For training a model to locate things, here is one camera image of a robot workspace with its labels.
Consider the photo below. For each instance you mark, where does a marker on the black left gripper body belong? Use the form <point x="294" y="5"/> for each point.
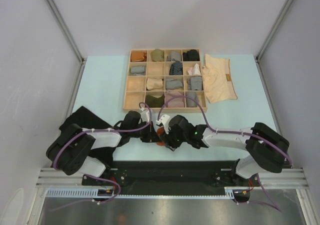
<point x="144" y="134"/>

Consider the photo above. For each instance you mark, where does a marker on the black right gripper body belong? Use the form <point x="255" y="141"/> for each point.
<point x="173" y="140"/>

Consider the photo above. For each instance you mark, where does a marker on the orange and cream underwear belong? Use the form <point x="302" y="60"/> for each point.
<point x="160" y="131"/>

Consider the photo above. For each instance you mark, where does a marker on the black garment pile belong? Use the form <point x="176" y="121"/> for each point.
<point x="84" y="118"/>

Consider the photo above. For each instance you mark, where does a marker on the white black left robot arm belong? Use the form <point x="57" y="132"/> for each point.
<point x="86" y="143"/>

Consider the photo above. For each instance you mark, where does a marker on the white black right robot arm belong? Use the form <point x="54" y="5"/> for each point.
<point x="267" y="150"/>

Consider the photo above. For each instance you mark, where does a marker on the dark green rolled underwear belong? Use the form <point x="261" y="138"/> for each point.
<point x="155" y="102"/>

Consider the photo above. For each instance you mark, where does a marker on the grey rolled underwear bottom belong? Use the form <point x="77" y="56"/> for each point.
<point x="192" y="99"/>

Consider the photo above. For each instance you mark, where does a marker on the peach rolled underwear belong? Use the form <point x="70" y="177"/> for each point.
<point x="154" y="83"/>

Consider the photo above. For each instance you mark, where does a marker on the grey rolled underwear middle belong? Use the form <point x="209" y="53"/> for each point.
<point x="173" y="84"/>

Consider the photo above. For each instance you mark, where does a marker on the grey striped rolled underwear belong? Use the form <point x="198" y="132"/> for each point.
<point x="195" y="83"/>

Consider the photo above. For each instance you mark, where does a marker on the grey rolled underwear left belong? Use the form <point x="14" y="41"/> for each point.
<point x="138" y="71"/>

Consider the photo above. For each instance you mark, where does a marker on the peach underwear flat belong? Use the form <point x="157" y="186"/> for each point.
<point x="217" y="79"/>

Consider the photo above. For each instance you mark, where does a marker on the navy striped rolled underwear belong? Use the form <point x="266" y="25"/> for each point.
<point x="176" y="69"/>

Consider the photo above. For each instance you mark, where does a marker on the pink white rolled underwear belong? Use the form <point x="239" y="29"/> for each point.
<point x="194" y="70"/>

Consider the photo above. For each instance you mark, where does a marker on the orange rolled underwear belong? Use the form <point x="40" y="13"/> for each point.
<point x="138" y="56"/>

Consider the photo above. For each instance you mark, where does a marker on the olive rolled underwear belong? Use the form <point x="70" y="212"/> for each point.
<point x="157" y="55"/>

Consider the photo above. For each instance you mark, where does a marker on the grey rolled underwear top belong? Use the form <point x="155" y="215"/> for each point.
<point x="174" y="56"/>

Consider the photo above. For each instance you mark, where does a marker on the black rolled underwear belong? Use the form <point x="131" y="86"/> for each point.
<point x="191" y="56"/>

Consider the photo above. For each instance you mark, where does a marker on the wooden grid organizer tray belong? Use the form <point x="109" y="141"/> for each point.
<point x="135" y="86"/>

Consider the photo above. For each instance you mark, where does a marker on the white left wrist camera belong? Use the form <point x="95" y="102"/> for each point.
<point x="146" y="114"/>

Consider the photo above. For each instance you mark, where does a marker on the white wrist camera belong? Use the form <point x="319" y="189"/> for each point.
<point x="146" y="114"/>
<point x="164" y="121"/>

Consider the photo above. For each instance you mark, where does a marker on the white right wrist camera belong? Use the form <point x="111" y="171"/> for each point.
<point x="164" y="121"/>

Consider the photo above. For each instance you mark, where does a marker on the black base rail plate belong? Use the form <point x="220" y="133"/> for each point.
<point x="199" y="175"/>

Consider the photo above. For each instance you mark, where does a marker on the white slotted cable duct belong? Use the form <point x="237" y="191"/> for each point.
<point x="102" y="194"/>

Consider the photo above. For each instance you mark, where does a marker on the aluminium frame profile front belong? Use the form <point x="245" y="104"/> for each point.
<point x="289" y="178"/>

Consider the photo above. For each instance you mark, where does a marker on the aluminium corner post left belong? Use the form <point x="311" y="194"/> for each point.
<point x="64" y="29"/>

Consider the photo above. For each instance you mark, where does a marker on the aluminium corner post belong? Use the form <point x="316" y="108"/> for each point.
<point x="274" y="28"/>
<point x="64" y="29"/>

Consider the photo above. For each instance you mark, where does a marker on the aluminium corner post right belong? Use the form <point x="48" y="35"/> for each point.
<point x="274" y="28"/>

